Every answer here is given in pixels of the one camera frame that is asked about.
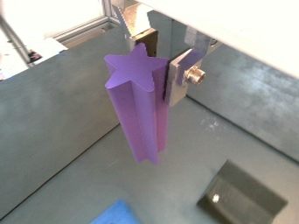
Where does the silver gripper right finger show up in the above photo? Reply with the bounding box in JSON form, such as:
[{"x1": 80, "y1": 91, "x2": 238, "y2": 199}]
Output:
[{"x1": 164, "y1": 26, "x2": 222, "y2": 107}]

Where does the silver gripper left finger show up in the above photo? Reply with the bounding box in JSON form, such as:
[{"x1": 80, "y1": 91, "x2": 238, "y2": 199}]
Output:
[{"x1": 111, "y1": 2, "x2": 158, "y2": 57}]

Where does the purple star-shaped prism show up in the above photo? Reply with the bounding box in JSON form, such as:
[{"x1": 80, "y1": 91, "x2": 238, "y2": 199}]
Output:
[{"x1": 104, "y1": 44, "x2": 168, "y2": 165}]

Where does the black curved holder bracket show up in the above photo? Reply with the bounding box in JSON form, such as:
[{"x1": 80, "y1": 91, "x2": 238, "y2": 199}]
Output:
[{"x1": 196, "y1": 160, "x2": 287, "y2": 224}]

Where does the blue foam shape board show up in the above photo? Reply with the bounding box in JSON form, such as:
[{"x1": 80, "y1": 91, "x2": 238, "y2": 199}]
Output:
[{"x1": 90, "y1": 199, "x2": 142, "y2": 224}]

